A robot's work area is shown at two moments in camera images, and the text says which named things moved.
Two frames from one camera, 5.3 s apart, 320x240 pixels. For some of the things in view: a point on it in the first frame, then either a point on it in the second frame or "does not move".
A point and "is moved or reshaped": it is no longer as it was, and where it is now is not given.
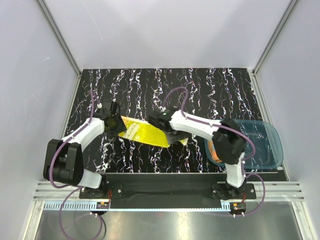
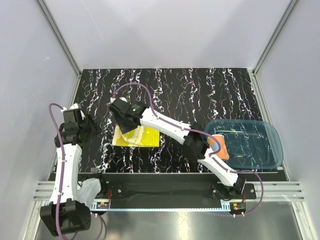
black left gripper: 121,127 to 95,129
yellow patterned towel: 141,131 is moved or reshaped
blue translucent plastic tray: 269,152 does not move
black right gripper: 172,139 to 124,129
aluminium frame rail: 277,191 does not move
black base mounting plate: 168,187 does not move
